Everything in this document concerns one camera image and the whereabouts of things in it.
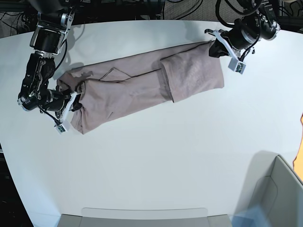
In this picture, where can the orange object at edge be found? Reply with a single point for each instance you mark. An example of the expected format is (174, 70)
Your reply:
(298, 160)

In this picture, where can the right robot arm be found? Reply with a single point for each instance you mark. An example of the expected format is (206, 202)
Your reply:
(55, 18)

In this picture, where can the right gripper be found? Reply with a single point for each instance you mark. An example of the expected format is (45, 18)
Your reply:
(56, 101)

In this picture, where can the blue translucent object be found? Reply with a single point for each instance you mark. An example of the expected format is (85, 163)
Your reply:
(248, 216)

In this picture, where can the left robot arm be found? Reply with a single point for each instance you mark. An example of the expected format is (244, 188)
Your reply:
(257, 21)

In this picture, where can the mauve T-shirt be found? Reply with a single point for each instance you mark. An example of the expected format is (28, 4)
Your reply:
(113, 89)

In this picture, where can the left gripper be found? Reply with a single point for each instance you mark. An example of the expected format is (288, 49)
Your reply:
(241, 36)

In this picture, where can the grey plastic bin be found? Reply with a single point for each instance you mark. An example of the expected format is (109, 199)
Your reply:
(277, 200)

